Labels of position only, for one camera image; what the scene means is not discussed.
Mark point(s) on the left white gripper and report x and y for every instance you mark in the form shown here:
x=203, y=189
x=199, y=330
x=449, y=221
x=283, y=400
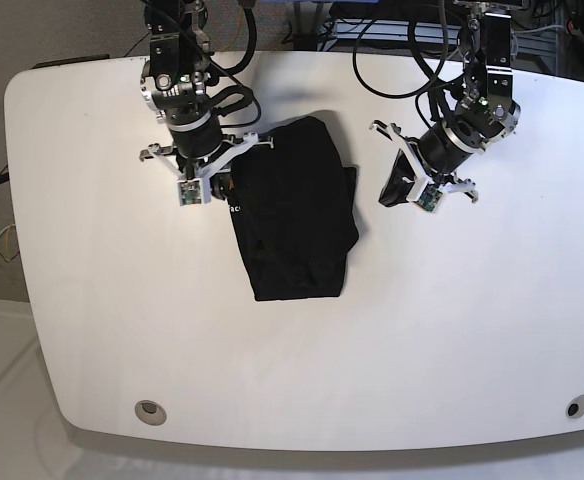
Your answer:
x=434, y=157

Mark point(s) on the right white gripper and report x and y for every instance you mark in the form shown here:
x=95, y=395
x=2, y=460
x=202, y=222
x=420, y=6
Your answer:
x=214, y=166

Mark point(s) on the black T-shirt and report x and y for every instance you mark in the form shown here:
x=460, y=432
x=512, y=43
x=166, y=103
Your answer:
x=291, y=206

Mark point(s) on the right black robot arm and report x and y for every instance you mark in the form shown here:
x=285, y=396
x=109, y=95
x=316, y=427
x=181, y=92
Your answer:
x=189, y=93

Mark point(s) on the left table grommet hole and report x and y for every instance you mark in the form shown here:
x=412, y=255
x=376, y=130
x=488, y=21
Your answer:
x=150, y=413

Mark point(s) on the table grommet hole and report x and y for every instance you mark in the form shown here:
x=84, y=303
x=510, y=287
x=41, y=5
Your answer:
x=150, y=413
x=575, y=408

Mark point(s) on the right table grommet hole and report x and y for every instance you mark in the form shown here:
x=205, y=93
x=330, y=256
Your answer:
x=575, y=408

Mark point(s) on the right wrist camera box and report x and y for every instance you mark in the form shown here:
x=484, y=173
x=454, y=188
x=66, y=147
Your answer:
x=194, y=192

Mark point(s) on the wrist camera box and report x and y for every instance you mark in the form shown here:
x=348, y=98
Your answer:
x=194, y=192
x=426, y=195

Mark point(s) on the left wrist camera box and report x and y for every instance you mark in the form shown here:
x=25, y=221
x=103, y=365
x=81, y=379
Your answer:
x=426, y=195

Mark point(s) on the aluminium frame rail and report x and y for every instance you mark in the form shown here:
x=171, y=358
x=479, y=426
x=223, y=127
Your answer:
x=322, y=25

